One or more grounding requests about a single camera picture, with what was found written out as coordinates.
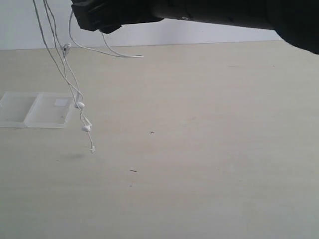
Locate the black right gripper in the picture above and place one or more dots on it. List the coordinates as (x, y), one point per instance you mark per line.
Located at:
(108, 16)

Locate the clear plastic storage case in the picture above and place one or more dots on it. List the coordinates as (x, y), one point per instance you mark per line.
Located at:
(35, 109)

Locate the white wired earphones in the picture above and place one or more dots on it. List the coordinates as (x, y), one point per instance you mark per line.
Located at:
(65, 69)

